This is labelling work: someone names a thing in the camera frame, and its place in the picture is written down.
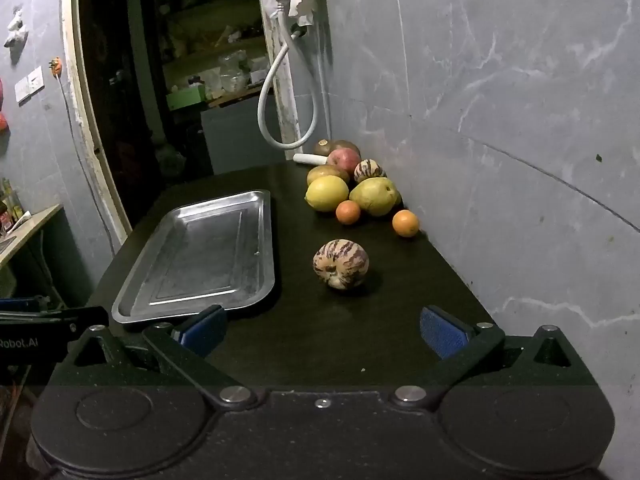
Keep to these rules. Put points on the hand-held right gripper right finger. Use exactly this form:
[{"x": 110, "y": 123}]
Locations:
[{"x": 442, "y": 332}]

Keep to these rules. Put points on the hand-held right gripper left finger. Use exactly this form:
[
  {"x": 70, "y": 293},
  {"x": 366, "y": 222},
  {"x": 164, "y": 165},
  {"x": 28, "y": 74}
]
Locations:
[{"x": 202, "y": 332}]

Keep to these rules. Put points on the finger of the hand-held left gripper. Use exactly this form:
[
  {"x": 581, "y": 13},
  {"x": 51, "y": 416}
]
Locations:
[
  {"x": 75, "y": 321},
  {"x": 20, "y": 305}
]

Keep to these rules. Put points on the rectangular metal tray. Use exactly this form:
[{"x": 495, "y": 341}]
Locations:
[{"x": 200, "y": 255}]

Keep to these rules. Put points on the small orange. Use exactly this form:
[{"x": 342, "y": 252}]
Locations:
[
  {"x": 348, "y": 212},
  {"x": 405, "y": 223}
]

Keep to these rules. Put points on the large striped pepino melon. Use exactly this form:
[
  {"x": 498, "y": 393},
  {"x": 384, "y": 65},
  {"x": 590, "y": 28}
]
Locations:
[{"x": 341, "y": 265}]

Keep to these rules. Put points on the yellow-green pear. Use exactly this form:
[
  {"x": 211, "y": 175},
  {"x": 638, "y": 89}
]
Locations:
[{"x": 375, "y": 197}]

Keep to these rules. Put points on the yellow citrus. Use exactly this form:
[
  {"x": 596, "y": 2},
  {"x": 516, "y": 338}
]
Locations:
[{"x": 326, "y": 193}]

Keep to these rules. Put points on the brown pear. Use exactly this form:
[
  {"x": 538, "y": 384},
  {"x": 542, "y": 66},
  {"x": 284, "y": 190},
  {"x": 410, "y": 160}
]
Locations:
[{"x": 325, "y": 173}]

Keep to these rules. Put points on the beige side counter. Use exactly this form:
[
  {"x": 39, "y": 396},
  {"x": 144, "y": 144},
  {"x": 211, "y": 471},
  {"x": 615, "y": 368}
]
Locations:
[{"x": 30, "y": 230}]

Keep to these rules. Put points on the group of condiment bottles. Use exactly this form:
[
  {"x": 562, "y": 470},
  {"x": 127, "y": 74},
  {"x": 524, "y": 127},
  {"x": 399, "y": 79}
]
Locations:
[{"x": 9, "y": 207}]

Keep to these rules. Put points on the small striped pepino melon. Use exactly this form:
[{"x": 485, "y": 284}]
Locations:
[{"x": 369, "y": 170}]

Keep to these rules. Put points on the red apple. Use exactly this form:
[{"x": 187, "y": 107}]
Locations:
[{"x": 344, "y": 161}]

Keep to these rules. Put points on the grey cabinet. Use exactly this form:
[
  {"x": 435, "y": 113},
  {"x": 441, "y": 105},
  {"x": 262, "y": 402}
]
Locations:
[{"x": 240, "y": 135}]

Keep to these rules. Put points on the white plastic tube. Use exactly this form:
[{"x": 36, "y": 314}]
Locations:
[{"x": 307, "y": 159}]

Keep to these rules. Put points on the brown kiwi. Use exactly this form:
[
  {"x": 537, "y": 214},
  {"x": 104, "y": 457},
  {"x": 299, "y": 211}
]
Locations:
[
  {"x": 347, "y": 145},
  {"x": 322, "y": 147}
]

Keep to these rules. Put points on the green box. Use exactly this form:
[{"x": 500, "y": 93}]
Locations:
[{"x": 186, "y": 97}]

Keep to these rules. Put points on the orange plug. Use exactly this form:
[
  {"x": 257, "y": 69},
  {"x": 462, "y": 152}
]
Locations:
[{"x": 56, "y": 66}]

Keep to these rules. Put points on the clear plastic jar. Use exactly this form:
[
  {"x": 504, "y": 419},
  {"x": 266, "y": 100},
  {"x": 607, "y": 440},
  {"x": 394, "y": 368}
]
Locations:
[{"x": 234, "y": 72}]

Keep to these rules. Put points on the cluttered wooden shelf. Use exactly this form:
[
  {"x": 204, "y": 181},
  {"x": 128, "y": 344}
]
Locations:
[{"x": 210, "y": 35}]

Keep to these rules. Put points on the red wall decoration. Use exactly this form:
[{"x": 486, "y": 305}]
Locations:
[{"x": 3, "y": 120}]

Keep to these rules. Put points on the white door frame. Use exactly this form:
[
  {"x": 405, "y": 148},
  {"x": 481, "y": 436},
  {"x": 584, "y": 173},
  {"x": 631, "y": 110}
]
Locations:
[{"x": 87, "y": 125}]

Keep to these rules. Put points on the white wall switch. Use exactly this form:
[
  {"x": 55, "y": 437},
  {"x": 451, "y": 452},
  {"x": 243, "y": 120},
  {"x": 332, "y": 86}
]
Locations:
[{"x": 29, "y": 85}]

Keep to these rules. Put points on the white wall hook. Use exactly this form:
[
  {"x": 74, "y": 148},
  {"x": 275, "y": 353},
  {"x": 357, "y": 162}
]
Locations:
[{"x": 16, "y": 27}]

